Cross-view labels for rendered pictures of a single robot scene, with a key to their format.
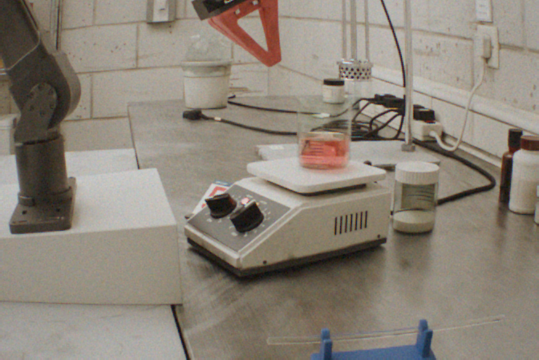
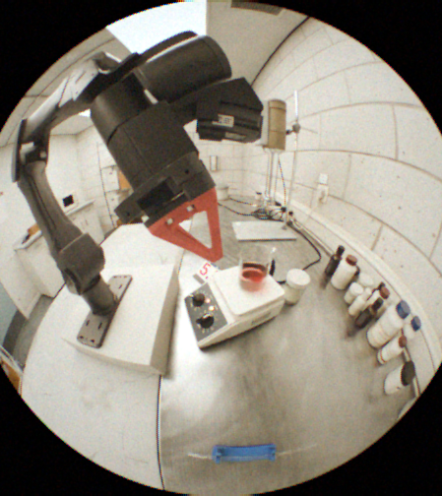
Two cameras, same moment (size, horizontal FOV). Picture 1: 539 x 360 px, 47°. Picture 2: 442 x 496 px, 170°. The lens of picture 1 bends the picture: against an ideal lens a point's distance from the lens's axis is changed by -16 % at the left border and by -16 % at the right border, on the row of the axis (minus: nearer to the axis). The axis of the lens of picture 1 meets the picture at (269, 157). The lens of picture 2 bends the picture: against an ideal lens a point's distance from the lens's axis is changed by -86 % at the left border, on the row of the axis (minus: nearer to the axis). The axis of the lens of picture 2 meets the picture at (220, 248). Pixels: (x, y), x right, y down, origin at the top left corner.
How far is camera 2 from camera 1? 58 cm
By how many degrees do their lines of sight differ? 22
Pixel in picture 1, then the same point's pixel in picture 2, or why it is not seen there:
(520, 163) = (345, 270)
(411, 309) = (279, 400)
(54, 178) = (98, 305)
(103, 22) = not seen: hidden behind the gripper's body
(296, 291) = (224, 368)
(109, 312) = (130, 377)
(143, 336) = (140, 403)
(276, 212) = (220, 321)
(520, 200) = (339, 283)
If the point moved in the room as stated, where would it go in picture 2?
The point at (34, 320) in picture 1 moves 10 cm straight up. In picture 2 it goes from (98, 377) to (66, 359)
